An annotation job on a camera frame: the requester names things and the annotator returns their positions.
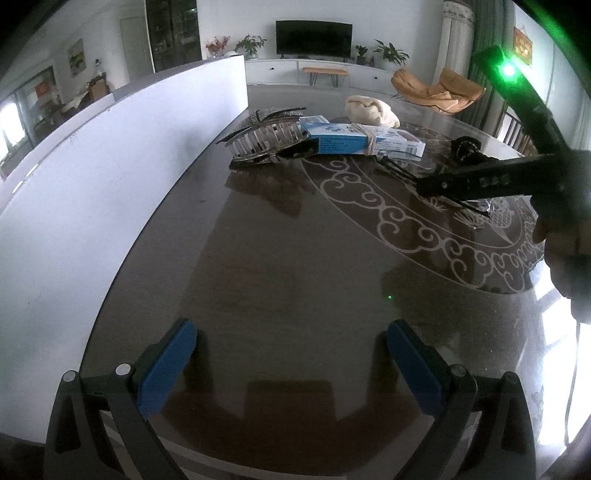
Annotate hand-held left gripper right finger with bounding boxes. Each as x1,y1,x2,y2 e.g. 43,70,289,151
387,320,537,480

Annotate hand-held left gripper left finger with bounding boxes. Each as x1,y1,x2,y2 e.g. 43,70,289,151
44,318,199,480

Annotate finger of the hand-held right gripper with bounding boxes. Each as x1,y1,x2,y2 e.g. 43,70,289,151
416,162,483,202
431,194,493,219

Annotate blue medicine box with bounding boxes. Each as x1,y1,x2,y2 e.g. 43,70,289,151
302,131,426,161

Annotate black hair clip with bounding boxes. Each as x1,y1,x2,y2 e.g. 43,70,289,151
277,140,320,161

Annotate silver blister pack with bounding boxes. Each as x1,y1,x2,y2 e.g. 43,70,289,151
227,107,306,163

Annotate dark patterned desktop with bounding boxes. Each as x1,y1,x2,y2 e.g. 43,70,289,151
78,83,591,480

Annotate person's right hand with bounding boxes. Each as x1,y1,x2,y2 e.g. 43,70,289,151
531,203,591,325

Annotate black scrunchie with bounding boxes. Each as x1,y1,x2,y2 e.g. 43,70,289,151
451,137,484,163

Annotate dark wooden chair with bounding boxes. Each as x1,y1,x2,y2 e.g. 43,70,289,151
499,106,541,156

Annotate tan rubber band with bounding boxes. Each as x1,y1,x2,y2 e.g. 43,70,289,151
350,123,378,158

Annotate orange lounge chair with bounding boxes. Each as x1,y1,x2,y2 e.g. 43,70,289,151
392,68,486,115

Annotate cream cloth bundle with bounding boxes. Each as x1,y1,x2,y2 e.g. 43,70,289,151
345,95,400,128

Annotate grey curtain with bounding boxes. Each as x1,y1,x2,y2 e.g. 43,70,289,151
466,0,515,139

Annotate large green potted plant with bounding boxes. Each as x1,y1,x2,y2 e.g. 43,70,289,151
373,39,411,66

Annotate covered standing air conditioner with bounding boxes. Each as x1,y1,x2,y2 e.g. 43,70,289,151
434,0,476,86

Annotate wooden bench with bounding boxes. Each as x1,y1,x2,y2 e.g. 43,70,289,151
302,67,349,88

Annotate black television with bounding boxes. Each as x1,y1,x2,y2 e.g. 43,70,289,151
276,20,354,59

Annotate white partition board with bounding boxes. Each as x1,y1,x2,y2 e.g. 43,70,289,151
0,54,249,462

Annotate white television cabinet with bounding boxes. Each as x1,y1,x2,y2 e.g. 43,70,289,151
245,58,403,89

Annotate bushy green potted plant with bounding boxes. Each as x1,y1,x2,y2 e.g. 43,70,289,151
234,34,267,60

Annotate red flowers in vase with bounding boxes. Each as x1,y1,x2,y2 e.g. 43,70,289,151
205,36,230,59

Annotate brown cardboard boxes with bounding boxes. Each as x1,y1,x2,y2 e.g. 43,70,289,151
88,74,114,100

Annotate dark display cabinet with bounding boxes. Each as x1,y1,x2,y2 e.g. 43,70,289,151
145,0,204,73

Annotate white door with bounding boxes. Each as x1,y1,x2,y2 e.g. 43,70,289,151
120,17,154,86

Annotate red wall hanging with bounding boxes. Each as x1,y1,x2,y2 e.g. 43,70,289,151
513,26,533,60

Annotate wall painting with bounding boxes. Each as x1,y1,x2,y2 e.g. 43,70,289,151
67,38,86,77

